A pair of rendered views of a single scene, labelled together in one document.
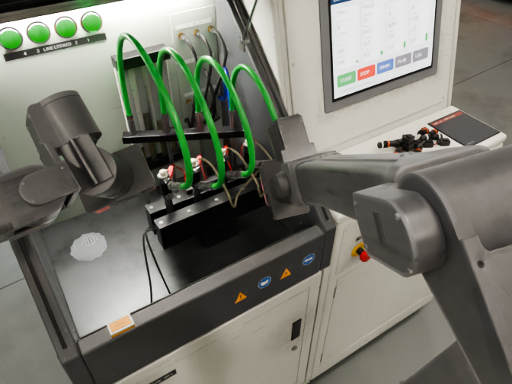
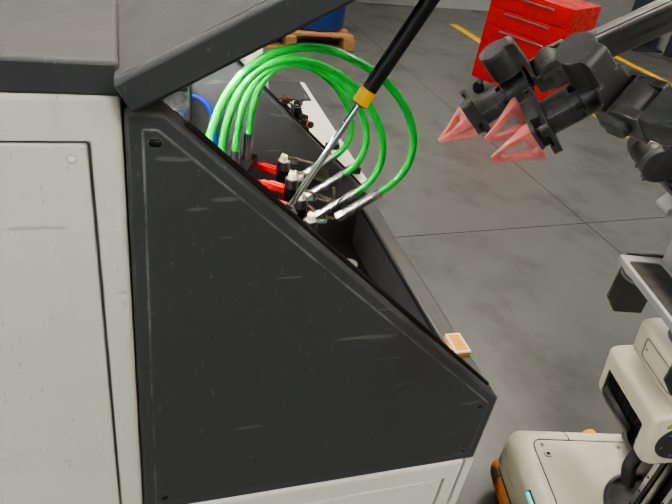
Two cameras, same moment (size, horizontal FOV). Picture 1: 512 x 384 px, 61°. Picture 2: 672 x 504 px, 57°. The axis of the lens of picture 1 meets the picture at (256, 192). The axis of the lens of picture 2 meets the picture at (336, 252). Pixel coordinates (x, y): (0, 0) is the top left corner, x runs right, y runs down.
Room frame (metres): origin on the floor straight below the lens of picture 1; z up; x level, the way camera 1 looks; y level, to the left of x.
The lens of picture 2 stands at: (0.57, 1.19, 1.70)
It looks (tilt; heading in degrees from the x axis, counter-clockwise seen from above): 34 degrees down; 281
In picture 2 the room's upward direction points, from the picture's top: 10 degrees clockwise
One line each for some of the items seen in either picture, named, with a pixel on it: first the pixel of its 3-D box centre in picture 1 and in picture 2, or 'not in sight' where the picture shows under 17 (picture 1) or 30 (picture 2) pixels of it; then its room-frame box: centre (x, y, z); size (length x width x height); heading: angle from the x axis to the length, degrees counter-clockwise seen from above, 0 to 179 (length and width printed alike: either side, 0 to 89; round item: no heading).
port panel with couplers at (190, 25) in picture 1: (200, 66); not in sight; (1.16, 0.16, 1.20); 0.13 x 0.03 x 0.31; 122
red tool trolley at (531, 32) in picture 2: not in sight; (530, 51); (0.29, -4.20, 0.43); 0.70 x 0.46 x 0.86; 150
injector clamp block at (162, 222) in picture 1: (212, 212); not in sight; (0.88, 0.12, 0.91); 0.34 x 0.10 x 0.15; 122
